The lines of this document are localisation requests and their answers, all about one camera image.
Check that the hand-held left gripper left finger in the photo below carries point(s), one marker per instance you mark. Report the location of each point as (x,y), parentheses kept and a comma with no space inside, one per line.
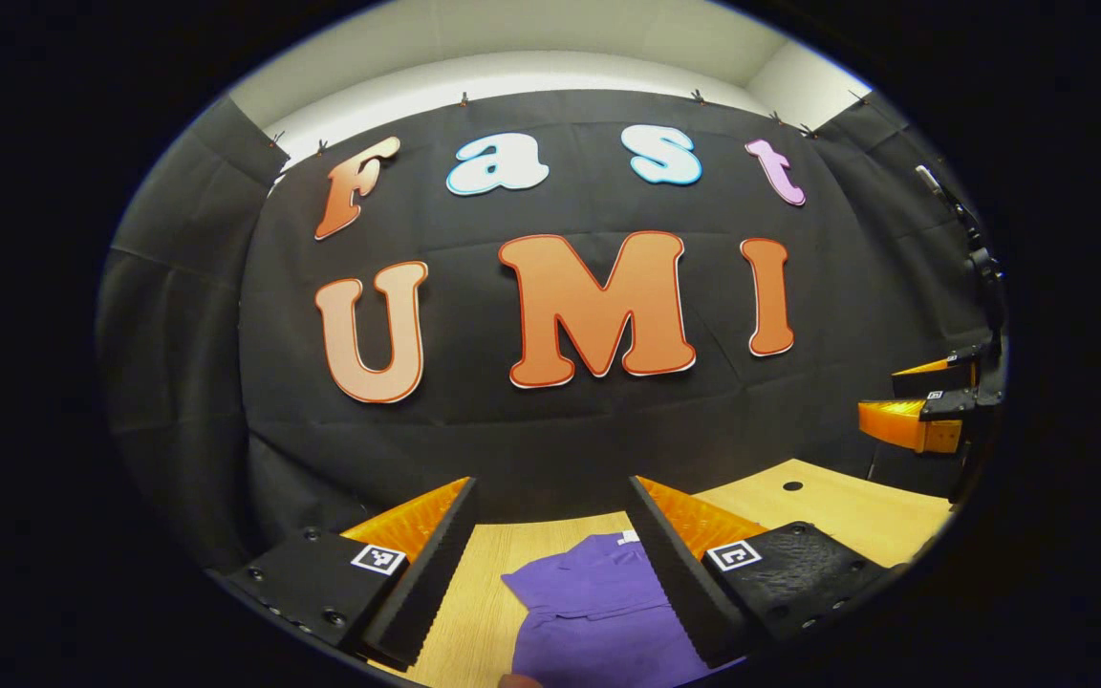
(431,583)

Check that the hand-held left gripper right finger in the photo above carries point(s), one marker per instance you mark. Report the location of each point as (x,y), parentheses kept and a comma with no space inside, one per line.
(675,588)

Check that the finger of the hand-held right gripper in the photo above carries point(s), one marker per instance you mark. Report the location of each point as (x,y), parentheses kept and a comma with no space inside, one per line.
(933,382)
(904,420)

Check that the purple jacket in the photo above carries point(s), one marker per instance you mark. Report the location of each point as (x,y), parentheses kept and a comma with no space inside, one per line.
(589,621)

